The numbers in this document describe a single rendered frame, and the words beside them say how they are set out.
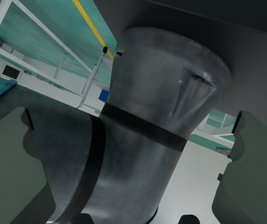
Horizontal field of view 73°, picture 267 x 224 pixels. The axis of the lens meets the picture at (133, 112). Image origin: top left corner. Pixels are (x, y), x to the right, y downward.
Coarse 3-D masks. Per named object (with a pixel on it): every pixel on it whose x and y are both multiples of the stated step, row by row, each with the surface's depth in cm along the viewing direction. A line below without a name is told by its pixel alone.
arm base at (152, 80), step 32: (128, 32) 19; (160, 32) 17; (128, 64) 19; (160, 64) 17; (192, 64) 17; (224, 64) 18; (128, 96) 19; (160, 96) 18; (192, 96) 18; (160, 128) 18; (192, 128) 21
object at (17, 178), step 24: (0, 120) 9; (24, 120) 10; (0, 144) 8; (24, 144) 8; (0, 168) 7; (24, 168) 7; (0, 192) 6; (24, 192) 6; (48, 192) 6; (0, 216) 5; (24, 216) 5; (48, 216) 7
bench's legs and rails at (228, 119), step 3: (225, 114) 137; (228, 114) 132; (225, 117) 133; (228, 117) 132; (231, 117) 131; (225, 120) 132; (228, 120) 131; (231, 120) 131; (222, 123) 135; (225, 123) 132; (228, 123) 131; (222, 126) 132; (225, 126) 131
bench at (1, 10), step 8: (8, 0) 179; (16, 0) 186; (0, 8) 176; (24, 8) 197; (0, 16) 177; (32, 16) 209; (40, 24) 223; (48, 32) 238; (56, 40) 258; (0, 48) 185; (64, 48) 282; (0, 56) 220; (8, 56) 196; (64, 56) 398; (16, 64) 241; (24, 64) 218; (72, 64) 391; (32, 72) 267; (40, 72) 246; (56, 72) 395; (48, 80) 299; (56, 80) 281; (88, 80) 378; (64, 88) 340; (72, 88) 328
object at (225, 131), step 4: (220, 128) 121; (224, 128) 112; (228, 128) 104; (232, 128) 97; (212, 132) 138; (216, 132) 127; (220, 132) 117; (224, 132) 109; (228, 132) 101; (216, 136) 133; (224, 140) 136; (228, 140) 128
